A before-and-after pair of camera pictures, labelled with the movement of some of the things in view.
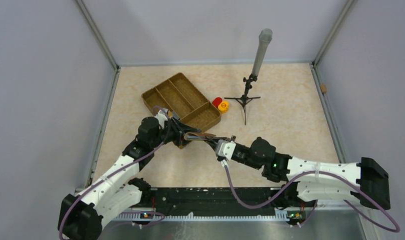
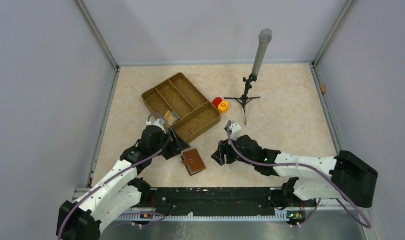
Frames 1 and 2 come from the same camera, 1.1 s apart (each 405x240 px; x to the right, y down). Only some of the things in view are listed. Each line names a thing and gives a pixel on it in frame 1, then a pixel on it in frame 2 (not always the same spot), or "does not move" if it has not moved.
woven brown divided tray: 183,100 does not move
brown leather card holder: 192,136 -> 193,161
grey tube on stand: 265,36 does not move
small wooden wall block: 323,88 does not move
